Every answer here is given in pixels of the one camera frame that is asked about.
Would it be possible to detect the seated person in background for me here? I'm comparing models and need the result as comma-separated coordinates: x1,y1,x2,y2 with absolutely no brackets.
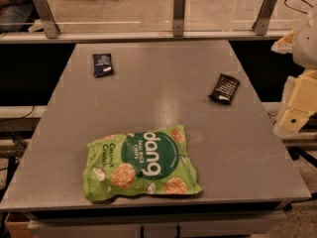
0,0,35,32

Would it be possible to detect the right metal bracket post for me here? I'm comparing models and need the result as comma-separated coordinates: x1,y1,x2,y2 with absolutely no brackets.
252,0,277,36

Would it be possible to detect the metal rail behind table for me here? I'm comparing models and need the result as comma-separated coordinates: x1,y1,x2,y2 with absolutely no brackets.
0,30,288,44

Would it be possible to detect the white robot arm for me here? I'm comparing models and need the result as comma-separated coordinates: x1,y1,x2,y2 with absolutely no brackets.
271,5,317,138

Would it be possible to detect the black rxbar chocolate bar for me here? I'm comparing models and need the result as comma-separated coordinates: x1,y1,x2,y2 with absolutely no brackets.
208,73,240,105

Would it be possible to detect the metal bracket post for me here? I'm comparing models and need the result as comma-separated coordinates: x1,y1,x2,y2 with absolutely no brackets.
252,0,277,36
33,0,59,39
172,0,186,37

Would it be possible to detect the middle metal bracket post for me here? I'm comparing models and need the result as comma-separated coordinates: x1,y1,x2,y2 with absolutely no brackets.
172,0,186,37

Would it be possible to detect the cardboard box under table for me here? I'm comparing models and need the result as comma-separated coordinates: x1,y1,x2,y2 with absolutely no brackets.
5,212,33,238

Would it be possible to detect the left metal bracket post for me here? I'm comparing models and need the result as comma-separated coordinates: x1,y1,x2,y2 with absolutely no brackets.
33,0,59,39

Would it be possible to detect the green dang rice chips bag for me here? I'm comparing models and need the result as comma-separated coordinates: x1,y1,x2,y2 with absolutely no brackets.
83,125,201,202

